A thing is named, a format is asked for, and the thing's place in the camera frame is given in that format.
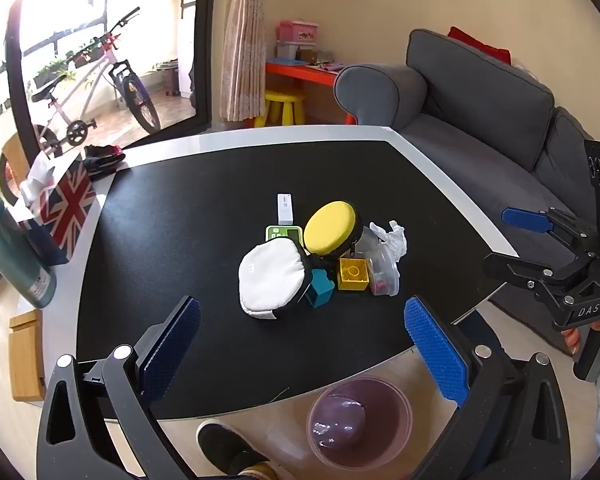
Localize red cushion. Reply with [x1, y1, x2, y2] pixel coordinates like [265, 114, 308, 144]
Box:
[447, 26, 511, 63]

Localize pink storage box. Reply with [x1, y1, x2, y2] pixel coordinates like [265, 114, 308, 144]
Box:
[278, 20, 320, 43]

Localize teal bottle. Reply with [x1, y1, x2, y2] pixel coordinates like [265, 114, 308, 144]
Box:
[0, 197, 57, 309]

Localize yellow stool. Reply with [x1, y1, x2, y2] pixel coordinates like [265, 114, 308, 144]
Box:
[254, 90, 306, 128]

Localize flag print tissue box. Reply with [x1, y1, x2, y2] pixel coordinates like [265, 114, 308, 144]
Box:
[17, 152, 97, 266]

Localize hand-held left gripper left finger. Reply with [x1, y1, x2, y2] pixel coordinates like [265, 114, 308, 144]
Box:
[36, 296, 203, 480]

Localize beige curtain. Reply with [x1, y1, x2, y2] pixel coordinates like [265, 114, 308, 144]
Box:
[220, 0, 267, 122]

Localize black slipper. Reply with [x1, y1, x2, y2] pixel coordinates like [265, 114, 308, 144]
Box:
[196, 419, 268, 480]

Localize orange table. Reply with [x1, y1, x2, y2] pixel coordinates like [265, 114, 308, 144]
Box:
[265, 59, 355, 126]

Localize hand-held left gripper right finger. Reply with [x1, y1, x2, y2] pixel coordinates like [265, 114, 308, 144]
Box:
[403, 295, 571, 480]

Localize pink and white bicycle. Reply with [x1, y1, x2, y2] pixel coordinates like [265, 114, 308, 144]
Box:
[27, 7, 162, 158]

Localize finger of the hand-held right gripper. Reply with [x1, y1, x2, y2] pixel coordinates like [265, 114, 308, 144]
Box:
[501, 206, 598, 256]
[482, 251, 598, 311]

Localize green and white card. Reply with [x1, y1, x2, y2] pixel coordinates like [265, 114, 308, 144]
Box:
[265, 225, 306, 251]

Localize white tissue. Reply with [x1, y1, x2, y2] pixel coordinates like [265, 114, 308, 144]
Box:
[370, 220, 409, 261]

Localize grey sofa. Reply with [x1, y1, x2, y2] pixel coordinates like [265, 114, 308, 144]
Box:
[334, 29, 600, 341]

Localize black door frame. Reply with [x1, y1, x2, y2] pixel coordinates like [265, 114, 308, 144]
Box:
[180, 0, 218, 133]

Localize teal toy block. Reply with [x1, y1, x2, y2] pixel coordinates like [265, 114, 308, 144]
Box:
[305, 267, 336, 309]

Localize balcony planter box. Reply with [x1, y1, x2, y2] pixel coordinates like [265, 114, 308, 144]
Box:
[32, 40, 106, 87]

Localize person's right hand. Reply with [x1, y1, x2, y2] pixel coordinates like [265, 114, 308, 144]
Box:
[561, 316, 600, 365]

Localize black and red gloves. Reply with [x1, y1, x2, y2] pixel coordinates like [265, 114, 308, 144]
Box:
[82, 144, 127, 181]

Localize pink trash bin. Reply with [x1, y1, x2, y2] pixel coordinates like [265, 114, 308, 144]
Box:
[306, 376, 413, 471]

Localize wooden block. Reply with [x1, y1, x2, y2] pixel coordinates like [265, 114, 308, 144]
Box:
[8, 309, 46, 402]

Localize yellow toy block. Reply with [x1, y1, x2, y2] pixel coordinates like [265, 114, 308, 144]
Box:
[337, 257, 370, 292]

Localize clear plastic container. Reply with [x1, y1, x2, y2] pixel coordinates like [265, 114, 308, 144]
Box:
[355, 227, 401, 297]

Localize small white box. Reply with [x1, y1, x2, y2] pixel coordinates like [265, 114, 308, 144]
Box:
[276, 193, 295, 227]

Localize white round pouch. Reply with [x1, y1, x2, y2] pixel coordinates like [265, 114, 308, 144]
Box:
[238, 238, 313, 320]

